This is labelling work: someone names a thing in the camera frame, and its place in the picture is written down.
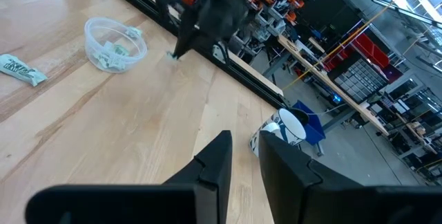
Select white cable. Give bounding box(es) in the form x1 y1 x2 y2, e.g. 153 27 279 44
305 103 348 116

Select red storage bin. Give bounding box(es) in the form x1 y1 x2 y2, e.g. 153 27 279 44
352 33 391 69

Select blue plastic bin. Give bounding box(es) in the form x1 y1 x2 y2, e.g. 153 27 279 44
292 99 327 146

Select green snack packet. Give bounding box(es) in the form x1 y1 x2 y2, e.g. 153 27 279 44
124 26 143 39
95 53 127 71
0 53 48 87
103 41 131 57

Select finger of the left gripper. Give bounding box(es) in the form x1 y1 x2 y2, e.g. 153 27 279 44
172 9 208 59

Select white metal bracket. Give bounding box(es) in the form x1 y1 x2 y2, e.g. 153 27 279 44
211 43 231 64

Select white mug with black pattern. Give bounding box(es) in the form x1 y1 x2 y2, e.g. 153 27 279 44
249 108 307 158

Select grey drawer parts organiser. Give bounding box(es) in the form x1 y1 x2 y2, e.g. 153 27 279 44
333 57 390 104

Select grey metal stand foot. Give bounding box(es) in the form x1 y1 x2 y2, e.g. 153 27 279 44
316 108 358 158

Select long wooden workbench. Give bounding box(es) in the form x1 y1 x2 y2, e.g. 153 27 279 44
262 32 391 138

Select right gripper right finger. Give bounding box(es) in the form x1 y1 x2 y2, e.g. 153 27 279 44
258 130 442 224

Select clear plastic bowl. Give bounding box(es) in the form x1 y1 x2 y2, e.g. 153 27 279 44
84 16 148 74

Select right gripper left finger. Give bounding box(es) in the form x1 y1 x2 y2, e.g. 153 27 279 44
24 130 233 224

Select shelf rack with orange bins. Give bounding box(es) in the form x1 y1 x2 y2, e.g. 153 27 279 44
179 0 307 55

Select yellow cord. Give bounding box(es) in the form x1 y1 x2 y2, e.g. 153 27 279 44
281 0 431 92

